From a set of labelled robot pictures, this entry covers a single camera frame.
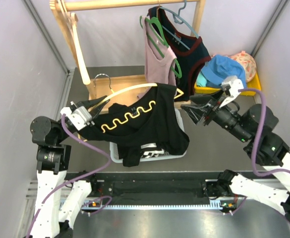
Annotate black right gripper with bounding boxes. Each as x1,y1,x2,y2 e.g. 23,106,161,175
179,88,249,142

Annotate yellow metal-hook hanger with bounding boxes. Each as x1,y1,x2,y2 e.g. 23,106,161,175
78,83,188,147

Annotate small black tank top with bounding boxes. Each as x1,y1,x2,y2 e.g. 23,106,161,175
117,141,160,167

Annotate black white striped tank top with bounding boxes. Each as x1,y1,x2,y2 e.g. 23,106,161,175
140,143,169,159

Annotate beige wooden hanger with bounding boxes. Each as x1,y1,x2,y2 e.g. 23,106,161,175
57,0,91,85

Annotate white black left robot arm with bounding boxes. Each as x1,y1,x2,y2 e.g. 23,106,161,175
26,96,110,238

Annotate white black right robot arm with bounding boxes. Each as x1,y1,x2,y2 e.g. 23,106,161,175
181,90,290,223

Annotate green plastic hanger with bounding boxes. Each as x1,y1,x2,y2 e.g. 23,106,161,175
139,16,182,78

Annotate pink tank top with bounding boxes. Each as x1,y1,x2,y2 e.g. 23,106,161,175
143,23,176,86

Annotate blue plastic hanger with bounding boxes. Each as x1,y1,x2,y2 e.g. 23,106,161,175
156,0,199,50

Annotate wooden clothes rack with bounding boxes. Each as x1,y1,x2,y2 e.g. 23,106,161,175
50,0,206,110

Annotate blue bucket hat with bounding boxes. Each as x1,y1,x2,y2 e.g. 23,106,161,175
196,55,247,88

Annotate navy maroon-trimmed jersey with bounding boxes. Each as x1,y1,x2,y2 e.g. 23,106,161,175
148,6,211,101

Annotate white plastic laundry basket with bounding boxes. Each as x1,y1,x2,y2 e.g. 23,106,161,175
110,109,187,164

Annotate yellow plastic bin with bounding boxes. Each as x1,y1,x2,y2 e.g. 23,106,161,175
194,73,261,96

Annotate pink floral hat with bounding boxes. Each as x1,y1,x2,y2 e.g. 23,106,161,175
229,51,257,83

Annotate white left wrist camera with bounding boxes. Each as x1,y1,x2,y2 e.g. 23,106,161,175
60,106,95,130

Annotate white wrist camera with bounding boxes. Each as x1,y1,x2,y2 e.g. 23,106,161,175
220,75,244,108
60,106,95,130

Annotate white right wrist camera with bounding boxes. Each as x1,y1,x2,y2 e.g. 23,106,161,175
220,75,244,108

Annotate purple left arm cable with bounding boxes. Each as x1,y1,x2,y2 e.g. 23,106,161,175
27,114,112,238

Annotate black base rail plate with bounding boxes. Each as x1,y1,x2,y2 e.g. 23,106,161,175
60,171,279,205

